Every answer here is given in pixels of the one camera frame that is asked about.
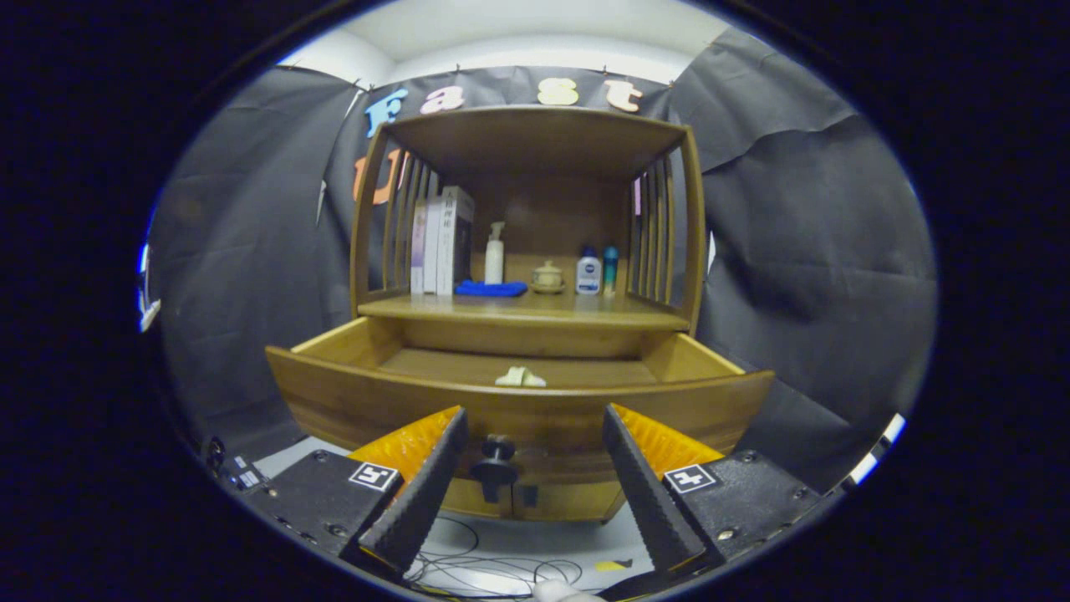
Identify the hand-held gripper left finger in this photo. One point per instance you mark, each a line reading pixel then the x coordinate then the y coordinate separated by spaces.
pixel 426 502

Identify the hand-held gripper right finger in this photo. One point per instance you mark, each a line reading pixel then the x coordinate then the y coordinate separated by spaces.
pixel 648 502

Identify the black drawer knob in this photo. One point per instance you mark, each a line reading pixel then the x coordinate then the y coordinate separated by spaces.
pixel 496 470

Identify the wooden cabinet door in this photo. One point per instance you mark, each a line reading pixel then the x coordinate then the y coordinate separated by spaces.
pixel 568 500
pixel 468 502

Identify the wooden countertop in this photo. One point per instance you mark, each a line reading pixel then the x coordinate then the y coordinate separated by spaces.
pixel 543 311

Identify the wooden cabinet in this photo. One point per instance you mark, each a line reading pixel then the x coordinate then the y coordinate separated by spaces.
pixel 543 142

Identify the yellow floor tape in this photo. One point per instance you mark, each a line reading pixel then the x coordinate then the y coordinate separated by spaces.
pixel 613 566

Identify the blue folded cloth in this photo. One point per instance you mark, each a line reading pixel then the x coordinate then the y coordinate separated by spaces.
pixel 491 289

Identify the white bottle with blue cap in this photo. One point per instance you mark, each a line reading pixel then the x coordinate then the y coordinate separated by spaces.
pixel 588 276

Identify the teal bottle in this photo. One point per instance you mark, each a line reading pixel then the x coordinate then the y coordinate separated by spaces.
pixel 611 267

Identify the pale lidded tea bowl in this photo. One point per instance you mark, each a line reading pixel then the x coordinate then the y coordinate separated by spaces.
pixel 547 278

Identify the white pump bottle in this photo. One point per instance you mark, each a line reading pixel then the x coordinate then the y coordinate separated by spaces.
pixel 494 263

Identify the thin white book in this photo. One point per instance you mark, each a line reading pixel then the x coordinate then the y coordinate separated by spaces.
pixel 431 251

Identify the purple-spine book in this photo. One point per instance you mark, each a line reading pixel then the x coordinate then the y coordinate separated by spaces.
pixel 416 251

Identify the large dark-cover book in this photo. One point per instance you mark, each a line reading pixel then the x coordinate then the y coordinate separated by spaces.
pixel 451 242

